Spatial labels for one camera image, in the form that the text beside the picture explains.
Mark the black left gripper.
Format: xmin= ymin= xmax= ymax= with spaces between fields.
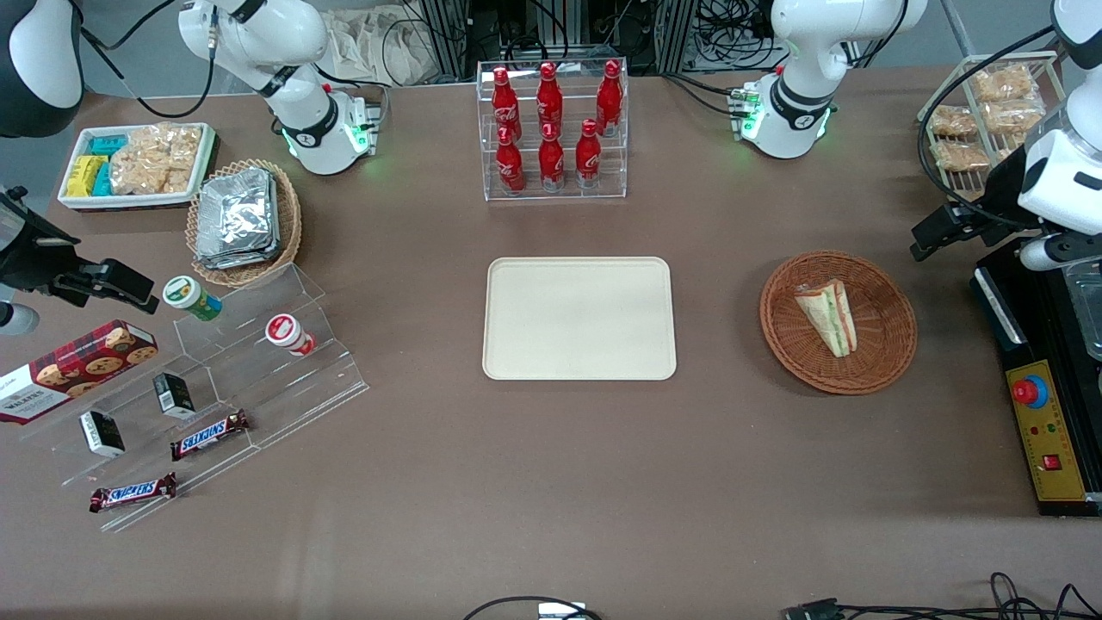
xmin=911 ymin=146 xmax=1048 ymax=262

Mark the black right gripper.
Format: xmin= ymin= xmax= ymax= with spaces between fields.
xmin=0 ymin=188 xmax=162 ymax=315

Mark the triangular sandwich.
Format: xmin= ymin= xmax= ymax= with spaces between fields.
xmin=793 ymin=279 xmax=858 ymax=359

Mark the round brown wicker basket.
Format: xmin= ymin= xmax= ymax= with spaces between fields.
xmin=759 ymin=250 xmax=919 ymax=396

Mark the oval tan wicker basket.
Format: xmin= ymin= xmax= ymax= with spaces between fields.
xmin=185 ymin=158 xmax=304 ymax=288

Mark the beige plastic tray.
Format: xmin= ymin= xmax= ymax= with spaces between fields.
xmin=482 ymin=257 xmax=678 ymax=381

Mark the clear bagged pastry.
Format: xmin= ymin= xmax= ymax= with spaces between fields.
xmin=970 ymin=64 xmax=1037 ymax=105
xmin=929 ymin=104 xmax=979 ymax=140
xmin=983 ymin=99 xmax=1047 ymax=135
xmin=932 ymin=139 xmax=992 ymax=174

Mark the white rectangular dish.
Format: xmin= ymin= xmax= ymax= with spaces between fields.
xmin=57 ymin=122 xmax=217 ymax=213

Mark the red tartan cookie box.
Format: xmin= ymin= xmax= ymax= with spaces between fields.
xmin=0 ymin=319 xmax=159 ymax=426

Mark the green lidded snack cup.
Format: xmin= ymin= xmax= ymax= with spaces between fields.
xmin=162 ymin=275 xmax=224 ymax=323

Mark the yellow snack packet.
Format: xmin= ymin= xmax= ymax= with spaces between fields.
xmin=65 ymin=155 xmax=108 ymax=198

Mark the small black box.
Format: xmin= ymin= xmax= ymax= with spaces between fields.
xmin=78 ymin=409 xmax=127 ymax=459
xmin=152 ymin=371 xmax=197 ymax=421

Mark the clear bag of crackers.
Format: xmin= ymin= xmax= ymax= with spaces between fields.
xmin=108 ymin=123 xmax=204 ymax=196

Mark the black yellow control box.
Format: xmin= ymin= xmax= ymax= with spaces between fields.
xmin=970 ymin=237 xmax=1102 ymax=518

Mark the silver foil packet stack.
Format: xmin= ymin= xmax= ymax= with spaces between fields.
xmin=195 ymin=167 xmax=282 ymax=271

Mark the clear plastic container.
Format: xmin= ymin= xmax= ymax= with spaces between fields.
xmin=1062 ymin=258 xmax=1102 ymax=363

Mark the brown Snickers bar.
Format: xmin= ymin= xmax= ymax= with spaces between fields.
xmin=89 ymin=471 xmax=179 ymax=515
xmin=169 ymin=409 xmax=251 ymax=462

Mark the red lidded snack cup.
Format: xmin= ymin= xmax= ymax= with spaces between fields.
xmin=264 ymin=313 xmax=318 ymax=357

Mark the clear acrylic stepped display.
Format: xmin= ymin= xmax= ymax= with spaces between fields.
xmin=17 ymin=263 xmax=371 ymax=534

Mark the beige crumpled cloth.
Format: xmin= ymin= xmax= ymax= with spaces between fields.
xmin=324 ymin=7 xmax=458 ymax=88

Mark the red cola bottle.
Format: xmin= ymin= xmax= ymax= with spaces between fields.
xmin=496 ymin=126 xmax=527 ymax=195
xmin=536 ymin=62 xmax=565 ymax=139
xmin=574 ymin=119 xmax=604 ymax=189
xmin=538 ymin=123 xmax=566 ymax=193
xmin=596 ymin=59 xmax=624 ymax=138
xmin=491 ymin=66 xmax=522 ymax=144

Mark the clear acrylic bottle rack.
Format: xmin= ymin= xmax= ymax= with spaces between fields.
xmin=476 ymin=59 xmax=630 ymax=203

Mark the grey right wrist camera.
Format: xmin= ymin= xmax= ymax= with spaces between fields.
xmin=0 ymin=301 xmax=40 ymax=338

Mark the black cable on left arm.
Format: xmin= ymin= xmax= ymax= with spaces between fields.
xmin=916 ymin=24 xmax=1062 ymax=232

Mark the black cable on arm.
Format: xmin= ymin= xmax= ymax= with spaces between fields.
xmin=80 ymin=0 xmax=217 ymax=120
xmin=916 ymin=24 xmax=1062 ymax=232

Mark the white wire rack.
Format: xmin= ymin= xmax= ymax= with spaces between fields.
xmin=916 ymin=50 xmax=1070 ymax=204

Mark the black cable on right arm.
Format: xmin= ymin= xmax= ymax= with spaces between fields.
xmin=80 ymin=0 xmax=217 ymax=120

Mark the black background cable bundle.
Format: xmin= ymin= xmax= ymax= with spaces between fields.
xmin=696 ymin=0 xmax=783 ymax=71

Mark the aluminium frame post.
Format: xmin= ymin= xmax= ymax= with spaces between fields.
xmin=420 ymin=0 xmax=471 ymax=80
xmin=653 ymin=0 xmax=699 ymax=75

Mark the black tangled floor cable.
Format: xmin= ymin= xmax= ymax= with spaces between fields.
xmin=839 ymin=572 xmax=1102 ymax=620

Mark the black cable connector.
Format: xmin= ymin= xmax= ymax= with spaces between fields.
xmin=783 ymin=598 xmax=850 ymax=620

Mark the black looped floor cable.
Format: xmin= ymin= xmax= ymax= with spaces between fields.
xmin=462 ymin=595 xmax=604 ymax=620

